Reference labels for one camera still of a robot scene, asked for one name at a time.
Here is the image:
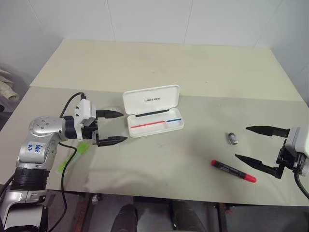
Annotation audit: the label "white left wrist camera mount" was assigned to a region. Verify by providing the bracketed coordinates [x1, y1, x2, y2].
[73, 98, 98, 142]

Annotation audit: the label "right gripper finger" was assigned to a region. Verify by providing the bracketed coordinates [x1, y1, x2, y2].
[234, 153, 284, 180]
[245, 125, 291, 138]

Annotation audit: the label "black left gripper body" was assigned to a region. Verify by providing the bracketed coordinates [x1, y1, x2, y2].
[81, 119, 99, 146]

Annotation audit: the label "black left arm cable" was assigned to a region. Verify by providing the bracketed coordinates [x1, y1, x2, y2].
[47, 92, 87, 232]

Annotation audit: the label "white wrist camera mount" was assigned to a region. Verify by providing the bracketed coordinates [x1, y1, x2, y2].
[285, 126, 309, 176]
[73, 98, 98, 142]

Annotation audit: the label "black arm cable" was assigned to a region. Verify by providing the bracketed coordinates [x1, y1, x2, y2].
[47, 92, 87, 232]
[293, 169, 309, 198]

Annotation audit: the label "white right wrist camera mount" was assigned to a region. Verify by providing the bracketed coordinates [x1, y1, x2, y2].
[285, 126, 309, 176]

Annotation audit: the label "beige crumpled cloth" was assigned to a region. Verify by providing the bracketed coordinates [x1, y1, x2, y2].
[0, 69, 20, 102]

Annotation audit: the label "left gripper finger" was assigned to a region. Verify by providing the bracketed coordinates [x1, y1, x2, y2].
[93, 136, 128, 147]
[96, 110, 123, 119]

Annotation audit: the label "red and black marker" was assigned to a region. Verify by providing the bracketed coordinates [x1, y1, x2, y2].
[211, 159, 257, 184]

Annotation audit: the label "dark metal table frame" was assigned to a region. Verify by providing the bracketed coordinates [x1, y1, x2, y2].
[70, 192, 242, 232]

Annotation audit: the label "white plastic pencil case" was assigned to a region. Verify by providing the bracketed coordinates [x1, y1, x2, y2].
[122, 84, 185, 139]

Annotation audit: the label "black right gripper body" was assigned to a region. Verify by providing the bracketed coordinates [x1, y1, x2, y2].
[276, 142, 307, 174]

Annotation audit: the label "dark rounded shape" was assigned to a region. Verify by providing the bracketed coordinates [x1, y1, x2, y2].
[114, 204, 139, 232]

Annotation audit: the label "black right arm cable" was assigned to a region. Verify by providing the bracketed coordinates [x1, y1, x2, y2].
[293, 169, 309, 198]

